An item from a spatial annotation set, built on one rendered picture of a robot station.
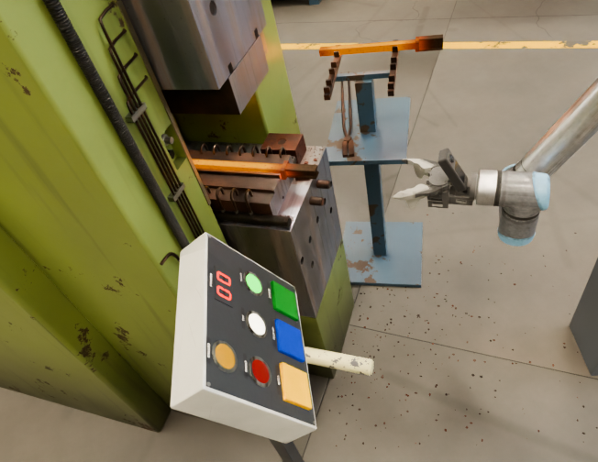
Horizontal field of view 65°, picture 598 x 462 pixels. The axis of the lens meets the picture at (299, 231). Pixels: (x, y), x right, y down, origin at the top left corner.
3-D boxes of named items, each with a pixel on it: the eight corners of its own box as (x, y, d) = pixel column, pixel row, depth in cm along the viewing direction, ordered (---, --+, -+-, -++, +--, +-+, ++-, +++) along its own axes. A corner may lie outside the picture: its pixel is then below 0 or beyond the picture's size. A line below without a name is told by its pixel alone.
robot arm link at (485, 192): (496, 187, 113) (498, 160, 119) (474, 185, 115) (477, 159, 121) (492, 213, 119) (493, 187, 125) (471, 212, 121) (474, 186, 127)
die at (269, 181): (295, 174, 147) (290, 152, 141) (274, 220, 135) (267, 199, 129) (181, 167, 162) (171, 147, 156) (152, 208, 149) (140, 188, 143)
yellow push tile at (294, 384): (307, 372, 95) (282, 361, 90) (312, 409, 89) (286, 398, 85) (300, 376, 95) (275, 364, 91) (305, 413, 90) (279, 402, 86)
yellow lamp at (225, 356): (241, 352, 82) (234, 339, 79) (231, 377, 79) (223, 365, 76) (226, 348, 83) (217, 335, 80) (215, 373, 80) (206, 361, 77)
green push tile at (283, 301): (295, 293, 109) (273, 279, 104) (299, 320, 104) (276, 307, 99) (289, 296, 109) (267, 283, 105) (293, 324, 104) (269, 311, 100)
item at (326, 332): (354, 303, 220) (342, 236, 186) (334, 379, 197) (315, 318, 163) (246, 287, 239) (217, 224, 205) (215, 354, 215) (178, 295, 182)
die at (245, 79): (269, 70, 122) (260, 34, 115) (240, 115, 110) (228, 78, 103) (136, 71, 136) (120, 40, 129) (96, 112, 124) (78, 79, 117)
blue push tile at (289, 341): (301, 330, 102) (277, 317, 97) (305, 361, 96) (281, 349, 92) (295, 334, 102) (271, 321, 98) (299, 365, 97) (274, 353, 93)
